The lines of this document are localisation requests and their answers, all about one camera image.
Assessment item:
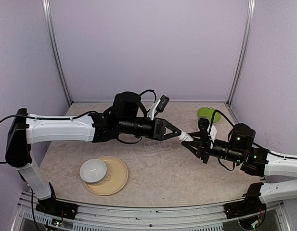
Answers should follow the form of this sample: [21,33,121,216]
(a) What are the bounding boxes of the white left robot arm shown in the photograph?
[5,91,186,214]

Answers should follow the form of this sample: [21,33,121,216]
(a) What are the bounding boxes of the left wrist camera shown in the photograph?
[148,95,170,120]

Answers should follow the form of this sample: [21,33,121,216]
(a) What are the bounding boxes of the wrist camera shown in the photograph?
[148,95,170,120]
[198,123,217,141]

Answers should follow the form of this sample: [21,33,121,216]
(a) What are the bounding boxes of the green plastic plate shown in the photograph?
[197,107,221,123]

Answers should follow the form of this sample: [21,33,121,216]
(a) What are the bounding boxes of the left aluminium corner post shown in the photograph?
[42,0,73,107]

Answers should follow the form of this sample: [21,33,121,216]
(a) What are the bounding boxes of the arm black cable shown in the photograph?
[0,114,28,164]
[208,109,238,128]

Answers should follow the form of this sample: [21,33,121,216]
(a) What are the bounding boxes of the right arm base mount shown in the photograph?
[224,192,267,219]

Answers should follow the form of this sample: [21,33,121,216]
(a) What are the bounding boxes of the beige round plate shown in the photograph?
[85,156,129,196]

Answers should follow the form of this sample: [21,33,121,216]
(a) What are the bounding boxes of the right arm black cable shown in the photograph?
[208,109,238,128]

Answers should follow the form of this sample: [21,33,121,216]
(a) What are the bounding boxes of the clear plastic pill organizer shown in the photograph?
[144,141,171,153]

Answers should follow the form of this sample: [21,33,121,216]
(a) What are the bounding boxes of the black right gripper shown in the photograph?
[182,131,244,164]

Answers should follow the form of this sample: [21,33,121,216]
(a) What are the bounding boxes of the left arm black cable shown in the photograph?
[0,114,28,164]

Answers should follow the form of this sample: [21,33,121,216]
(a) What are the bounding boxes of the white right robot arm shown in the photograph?
[179,123,297,214]

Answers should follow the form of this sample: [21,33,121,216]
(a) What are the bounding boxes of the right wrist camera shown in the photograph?
[198,123,217,141]

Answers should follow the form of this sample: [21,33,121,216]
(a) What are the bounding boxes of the white pill bottle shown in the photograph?
[178,130,194,141]

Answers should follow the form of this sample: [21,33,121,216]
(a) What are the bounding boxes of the aluminium corner post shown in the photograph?
[227,0,256,107]
[42,0,73,107]

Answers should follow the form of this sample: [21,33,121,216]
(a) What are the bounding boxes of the aluminium front rail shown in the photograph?
[12,190,291,231]

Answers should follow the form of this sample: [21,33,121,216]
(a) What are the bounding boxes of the right aluminium corner post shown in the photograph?
[227,0,256,107]

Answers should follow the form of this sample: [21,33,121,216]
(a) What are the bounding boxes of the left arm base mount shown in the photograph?
[36,198,78,220]

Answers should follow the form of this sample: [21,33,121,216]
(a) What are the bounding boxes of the orange pill bottle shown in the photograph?
[198,117,209,123]

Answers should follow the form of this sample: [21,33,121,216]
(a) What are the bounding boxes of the white ceramic bowl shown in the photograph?
[79,159,107,185]

